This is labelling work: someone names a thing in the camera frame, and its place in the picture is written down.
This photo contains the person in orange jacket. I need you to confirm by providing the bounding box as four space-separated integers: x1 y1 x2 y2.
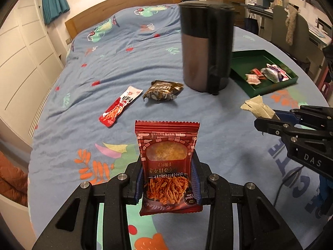
0 152 28 206

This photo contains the pink My Melody snack pack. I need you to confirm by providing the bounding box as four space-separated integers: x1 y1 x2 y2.
266 63 291 82

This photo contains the blue patterned bed cover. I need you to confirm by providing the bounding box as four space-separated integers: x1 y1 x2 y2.
28 5 327 247

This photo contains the blue white gloved right hand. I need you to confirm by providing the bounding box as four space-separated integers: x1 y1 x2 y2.
317 175 333 216

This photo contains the grey desk chair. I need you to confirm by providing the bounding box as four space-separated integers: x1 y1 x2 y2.
271 5 311 73

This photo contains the green tray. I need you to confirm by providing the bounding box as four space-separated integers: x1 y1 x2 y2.
230 50 298 98

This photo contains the white wardrobe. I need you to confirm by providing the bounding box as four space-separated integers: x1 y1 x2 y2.
1 0 64 152

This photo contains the wooden headboard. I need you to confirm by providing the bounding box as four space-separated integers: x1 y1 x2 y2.
65 0 181 39

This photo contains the brown gold snack bag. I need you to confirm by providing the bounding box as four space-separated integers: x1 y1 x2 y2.
142 80 184 101

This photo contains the white desk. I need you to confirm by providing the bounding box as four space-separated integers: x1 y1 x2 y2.
246 0 332 50

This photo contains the blue white snack pack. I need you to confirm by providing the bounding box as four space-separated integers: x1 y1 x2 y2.
260 68 280 84

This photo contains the wooden drawer cabinet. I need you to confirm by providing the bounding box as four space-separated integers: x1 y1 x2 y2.
205 0 247 30

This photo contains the beige scarf on chair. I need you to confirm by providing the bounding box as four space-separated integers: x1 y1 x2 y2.
285 5 298 46

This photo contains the red and white snack stick pack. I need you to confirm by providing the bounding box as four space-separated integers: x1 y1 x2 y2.
99 86 143 127

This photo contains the small pink striped snack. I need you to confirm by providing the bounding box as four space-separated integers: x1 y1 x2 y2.
246 74 261 85

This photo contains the beige foil snack pack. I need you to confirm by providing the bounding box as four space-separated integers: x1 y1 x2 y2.
240 95 279 120

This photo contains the dark red noodle snack pack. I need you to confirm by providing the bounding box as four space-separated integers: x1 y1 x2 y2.
135 121 203 216

